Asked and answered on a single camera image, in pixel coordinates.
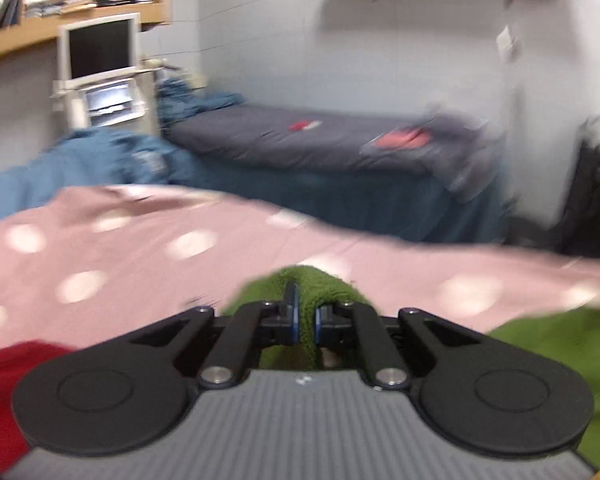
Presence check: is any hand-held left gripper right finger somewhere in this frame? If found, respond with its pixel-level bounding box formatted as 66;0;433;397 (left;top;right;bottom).
314;301;486;391

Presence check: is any black storage rack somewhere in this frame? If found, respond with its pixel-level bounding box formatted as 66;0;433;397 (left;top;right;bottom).
555;92;600;262

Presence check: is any red knit cardigan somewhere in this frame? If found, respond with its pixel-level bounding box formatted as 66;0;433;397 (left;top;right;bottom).
0;340;77;477

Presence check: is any green knit cardigan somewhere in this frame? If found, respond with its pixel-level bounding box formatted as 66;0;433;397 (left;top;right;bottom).
220;265;600;472

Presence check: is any red item on cloth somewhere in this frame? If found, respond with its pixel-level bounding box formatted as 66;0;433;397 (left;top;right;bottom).
371;128;432;152

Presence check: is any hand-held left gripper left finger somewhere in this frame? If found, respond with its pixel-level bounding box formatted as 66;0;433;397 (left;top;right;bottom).
125;281;302;391

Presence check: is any wooden shelf unit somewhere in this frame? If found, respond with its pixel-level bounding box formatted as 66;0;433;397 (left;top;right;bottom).
0;0;174;64

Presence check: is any blue crumpled bedding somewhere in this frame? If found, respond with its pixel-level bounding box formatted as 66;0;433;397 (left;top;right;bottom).
0;79;247;232

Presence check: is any white monitor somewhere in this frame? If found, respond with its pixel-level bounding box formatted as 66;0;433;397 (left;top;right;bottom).
57;12;142;84

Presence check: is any grey bed with blue skirt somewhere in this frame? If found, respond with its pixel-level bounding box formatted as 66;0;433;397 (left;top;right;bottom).
164;104;508;247

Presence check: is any small red white item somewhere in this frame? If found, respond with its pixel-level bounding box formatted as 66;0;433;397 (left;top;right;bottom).
287;118;324;134

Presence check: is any grey cloth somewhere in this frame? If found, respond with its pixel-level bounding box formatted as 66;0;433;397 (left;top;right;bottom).
359;111;507;202

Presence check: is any pink polka dot blanket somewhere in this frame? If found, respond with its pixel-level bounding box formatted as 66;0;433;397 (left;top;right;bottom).
0;184;600;357

